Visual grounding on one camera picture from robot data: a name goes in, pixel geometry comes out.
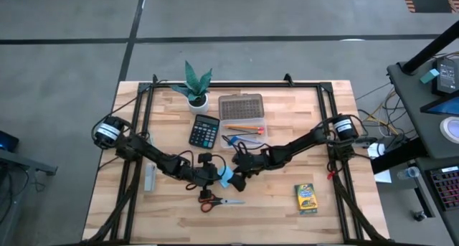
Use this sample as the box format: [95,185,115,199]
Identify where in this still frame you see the tablet with blue screen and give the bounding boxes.
[420,94,459,116]

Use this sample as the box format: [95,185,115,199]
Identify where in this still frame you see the small teal box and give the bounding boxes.
[420,68,441,85]

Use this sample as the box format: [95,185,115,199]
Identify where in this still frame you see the black device with blue light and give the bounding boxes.
[0,130,20,153]

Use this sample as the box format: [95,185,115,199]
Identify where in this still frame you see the white power adapter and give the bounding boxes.
[366,142,387,159]

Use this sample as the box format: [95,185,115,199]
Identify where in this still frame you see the clear plastic pencil case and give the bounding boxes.
[217,93,269,149]

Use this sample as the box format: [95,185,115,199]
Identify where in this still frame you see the black device with label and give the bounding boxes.
[431,57,459,97]

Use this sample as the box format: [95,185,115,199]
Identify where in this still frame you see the yellow green crayon box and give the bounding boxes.
[293,182,319,216]

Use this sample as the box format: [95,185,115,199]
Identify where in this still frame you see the black diagonal pole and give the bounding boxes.
[400,19,459,75]

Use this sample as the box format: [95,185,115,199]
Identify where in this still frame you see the grey side table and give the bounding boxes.
[0,148,58,246]

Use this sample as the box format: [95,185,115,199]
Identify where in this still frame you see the yellow cable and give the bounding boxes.
[369,90,401,136]

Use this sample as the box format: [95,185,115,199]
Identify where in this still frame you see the red-handled scissors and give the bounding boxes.
[197,192,247,214]

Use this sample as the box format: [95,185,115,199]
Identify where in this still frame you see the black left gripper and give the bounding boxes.
[178,152,224,201]

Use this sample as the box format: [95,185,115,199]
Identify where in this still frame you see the black desk calculator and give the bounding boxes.
[188,113,221,150]

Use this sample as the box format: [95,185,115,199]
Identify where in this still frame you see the clear water bottle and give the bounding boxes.
[396,166,420,181]

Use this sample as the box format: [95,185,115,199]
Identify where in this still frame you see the grey stapler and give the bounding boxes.
[143,161,158,193]

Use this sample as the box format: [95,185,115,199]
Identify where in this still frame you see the white round disc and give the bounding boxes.
[439,115,459,145]

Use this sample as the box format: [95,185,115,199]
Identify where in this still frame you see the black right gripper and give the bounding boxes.
[227,142,275,192]

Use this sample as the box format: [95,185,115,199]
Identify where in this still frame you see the black aluminium table frame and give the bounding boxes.
[80,73,390,245]

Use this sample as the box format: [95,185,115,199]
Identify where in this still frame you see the light blue sticky note pad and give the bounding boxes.
[217,165,235,189]

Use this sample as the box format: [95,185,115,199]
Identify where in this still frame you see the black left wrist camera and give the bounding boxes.
[186,166,202,182]

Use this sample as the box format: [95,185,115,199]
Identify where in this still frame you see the orange pencil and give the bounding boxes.
[224,124,265,131]

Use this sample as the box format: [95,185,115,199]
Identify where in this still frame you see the white paper sheet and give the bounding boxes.
[374,169,393,184]

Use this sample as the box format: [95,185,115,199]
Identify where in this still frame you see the keyboard with lit keys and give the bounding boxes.
[425,165,459,212]

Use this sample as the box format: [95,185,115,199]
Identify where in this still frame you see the dark grey side desk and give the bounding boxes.
[371,59,459,246]

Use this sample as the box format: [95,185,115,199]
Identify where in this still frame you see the green plant in white pot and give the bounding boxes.
[170,60,214,115]

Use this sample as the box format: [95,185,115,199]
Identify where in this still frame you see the lavender pen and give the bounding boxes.
[236,135,265,145]

